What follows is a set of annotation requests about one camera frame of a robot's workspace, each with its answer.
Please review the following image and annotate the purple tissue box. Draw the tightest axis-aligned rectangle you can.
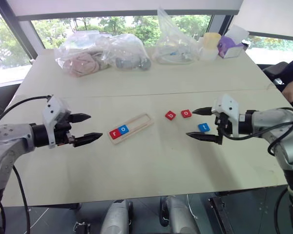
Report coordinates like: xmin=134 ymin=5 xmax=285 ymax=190
xmin=217 ymin=24 xmax=250 ymax=59

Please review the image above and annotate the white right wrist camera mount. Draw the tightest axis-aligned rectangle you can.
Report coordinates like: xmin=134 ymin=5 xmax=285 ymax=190
xmin=211 ymin=94 xmax=240 ymax=138

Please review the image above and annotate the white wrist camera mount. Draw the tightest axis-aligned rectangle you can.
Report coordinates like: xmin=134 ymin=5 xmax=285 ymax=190
xmin=42 ymin=95 xmax=72 ymax=149
xmin=211 ymin=94 xmax=240 ymax=138

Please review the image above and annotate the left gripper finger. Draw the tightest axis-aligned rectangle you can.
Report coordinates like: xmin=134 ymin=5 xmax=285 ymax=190
xmin=73 ymin=132 xmax=104 ymax=148
xmin=68 ymin=112 xmax=92 ymax=124

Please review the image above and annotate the clear bag with grey items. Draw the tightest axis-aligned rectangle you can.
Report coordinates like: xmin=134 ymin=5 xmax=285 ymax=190
xmin=97 ymin=33 xmax=152 ymax=72

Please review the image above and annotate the clear bag with pink cloth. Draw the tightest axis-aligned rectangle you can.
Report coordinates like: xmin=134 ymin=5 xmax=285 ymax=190
xmin=54 ymin=30 xmax=113 ymax=78

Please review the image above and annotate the dark window pillar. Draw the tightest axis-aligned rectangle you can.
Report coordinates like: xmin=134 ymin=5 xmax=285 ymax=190
xmin=0 ymin=0 xmax=38 ymax=64

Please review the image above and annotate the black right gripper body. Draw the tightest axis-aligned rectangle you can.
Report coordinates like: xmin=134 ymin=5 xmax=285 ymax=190
xmin=214 ymin=113 xmax=232 ymax=146

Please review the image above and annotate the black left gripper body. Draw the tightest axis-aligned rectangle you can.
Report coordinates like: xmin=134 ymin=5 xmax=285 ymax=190
xmin=54 ymin=111 xmax=76 ymax=148

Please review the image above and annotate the pale yellow plastic cup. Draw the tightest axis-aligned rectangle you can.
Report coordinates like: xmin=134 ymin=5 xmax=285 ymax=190
xmin=199 ymin=32 xmax=222 ymax=61

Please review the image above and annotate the wooden letter tray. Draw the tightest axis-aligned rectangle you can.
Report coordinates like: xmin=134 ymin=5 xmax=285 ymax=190
xmin=108 ymin=112 xmax=155 ymax=147

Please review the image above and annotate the black metal frame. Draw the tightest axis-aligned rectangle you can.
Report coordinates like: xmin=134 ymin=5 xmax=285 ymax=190
xmin=207 ymin=195 xmax=235 ymax=234

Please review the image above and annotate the grey rounded leg shell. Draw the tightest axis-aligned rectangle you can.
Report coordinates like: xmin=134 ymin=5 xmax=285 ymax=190
xmin=159 ymin=195 xmax=199 ymax=234
xmin=100 ymin=199 xmax=134 ymax=234

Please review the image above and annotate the blue letter tile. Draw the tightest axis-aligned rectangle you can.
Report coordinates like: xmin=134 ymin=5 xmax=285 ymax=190
xmin=197 ymin=122 xmax=211 ymax=134
xmin=117 ymin=124 xmax=131 ymax=136

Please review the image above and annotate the white roller blind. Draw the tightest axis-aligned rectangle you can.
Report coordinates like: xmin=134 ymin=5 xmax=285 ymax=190
xmin=230 ymin=0 xmax=293 ymax=38
xmin=8 ymin=0 xmax=244 ymax=22

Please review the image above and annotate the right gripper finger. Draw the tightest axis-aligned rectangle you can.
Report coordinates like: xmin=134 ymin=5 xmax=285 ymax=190
xmin=192 ymin=106 xmax=213 ymax=117
xmin=186 ymin=131 xmax=222 ymax=144

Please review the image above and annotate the tall clear plastic bag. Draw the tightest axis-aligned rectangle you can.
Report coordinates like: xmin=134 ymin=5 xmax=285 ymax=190
xmin=151 ymin=7 xmax=202 ymax=65

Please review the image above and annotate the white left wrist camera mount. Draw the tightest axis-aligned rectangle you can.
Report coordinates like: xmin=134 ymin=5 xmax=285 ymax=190
xmin=42 ymin=95 xmax=72 ymax=149

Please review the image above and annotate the black chair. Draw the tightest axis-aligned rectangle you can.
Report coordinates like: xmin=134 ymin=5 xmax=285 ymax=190
xmin=262 ymin=61 xmax=291 ymax=93

